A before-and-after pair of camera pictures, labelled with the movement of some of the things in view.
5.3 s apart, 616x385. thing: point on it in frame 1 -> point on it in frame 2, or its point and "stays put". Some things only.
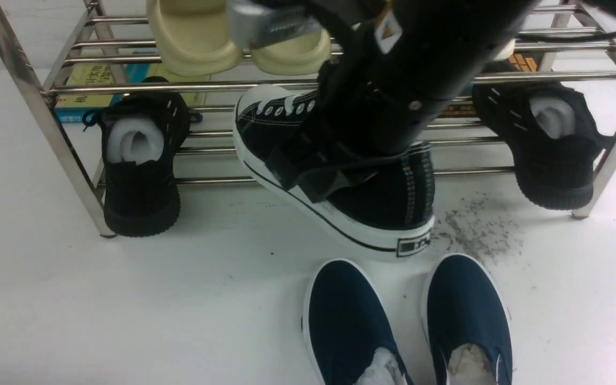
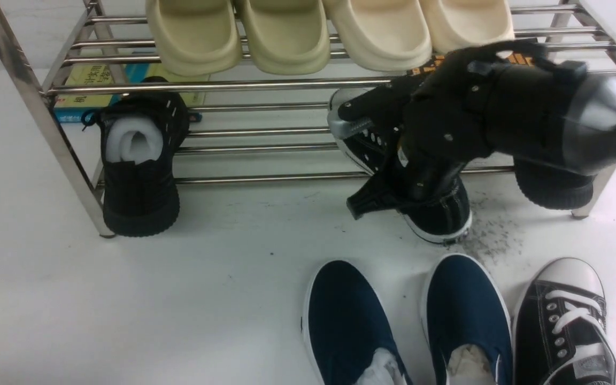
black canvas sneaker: x=392 y=210 -> x=560 y=328
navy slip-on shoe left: x=352 y=334 stays put
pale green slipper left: x=193 y=37 stays put
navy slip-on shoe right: x=466 y=324 stays put
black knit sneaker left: x=141 y=135 stays put
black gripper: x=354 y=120 -> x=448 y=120
